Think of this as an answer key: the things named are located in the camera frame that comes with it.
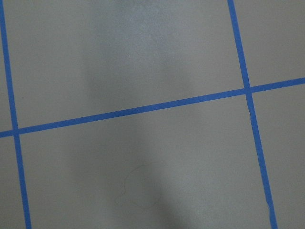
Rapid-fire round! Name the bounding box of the brown paper table cover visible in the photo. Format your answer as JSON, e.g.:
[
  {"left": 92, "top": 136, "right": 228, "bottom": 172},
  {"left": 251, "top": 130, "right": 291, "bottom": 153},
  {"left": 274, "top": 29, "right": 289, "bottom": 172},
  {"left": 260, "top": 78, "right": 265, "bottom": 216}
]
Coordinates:
[{"left": 0, "top": 0, "right": 305, "bottom": 229}]

